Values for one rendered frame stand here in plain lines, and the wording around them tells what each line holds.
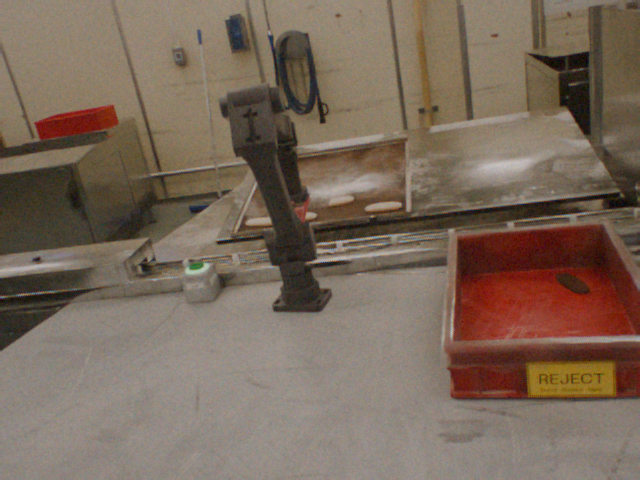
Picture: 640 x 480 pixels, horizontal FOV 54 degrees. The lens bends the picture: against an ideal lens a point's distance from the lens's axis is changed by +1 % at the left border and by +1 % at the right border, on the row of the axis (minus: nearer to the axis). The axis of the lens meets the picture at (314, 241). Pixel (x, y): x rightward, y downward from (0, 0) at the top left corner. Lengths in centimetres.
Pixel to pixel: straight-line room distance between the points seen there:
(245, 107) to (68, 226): 330
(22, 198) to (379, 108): 276
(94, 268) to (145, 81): 405
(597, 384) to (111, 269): 117
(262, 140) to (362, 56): 414
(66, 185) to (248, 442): 335
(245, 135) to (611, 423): 72
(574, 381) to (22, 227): 392
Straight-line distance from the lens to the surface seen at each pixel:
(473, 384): 103
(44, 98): 612
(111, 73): 578
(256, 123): 110
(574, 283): 135
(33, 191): 437
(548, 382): 102
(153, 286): 167
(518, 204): 166
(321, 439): 101
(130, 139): 518
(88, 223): 426
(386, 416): 103
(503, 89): 496
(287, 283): 138
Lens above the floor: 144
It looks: 20 degrees down
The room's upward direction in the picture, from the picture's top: 11 degrees counter-clockwise
